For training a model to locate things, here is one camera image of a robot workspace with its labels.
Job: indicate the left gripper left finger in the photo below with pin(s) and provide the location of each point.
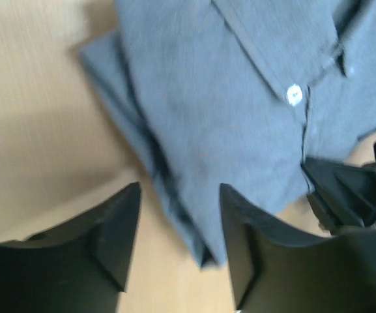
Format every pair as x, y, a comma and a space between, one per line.
80, 265

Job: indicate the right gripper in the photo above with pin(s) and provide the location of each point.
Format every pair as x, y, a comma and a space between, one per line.
344, 195

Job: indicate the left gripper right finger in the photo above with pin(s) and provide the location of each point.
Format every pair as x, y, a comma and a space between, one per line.
275, 267

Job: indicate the grey long sleeve shirt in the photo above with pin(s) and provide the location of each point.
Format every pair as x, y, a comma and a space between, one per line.
237, 92

